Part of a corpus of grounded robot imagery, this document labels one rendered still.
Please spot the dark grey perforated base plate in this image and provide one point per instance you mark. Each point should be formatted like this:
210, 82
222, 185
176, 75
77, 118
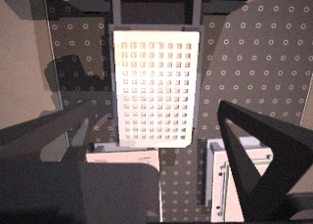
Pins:
259, 57

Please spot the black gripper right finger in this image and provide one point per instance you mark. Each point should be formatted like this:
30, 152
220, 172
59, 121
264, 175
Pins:
290, 171

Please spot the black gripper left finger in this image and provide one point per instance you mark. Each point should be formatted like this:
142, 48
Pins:
25, 141

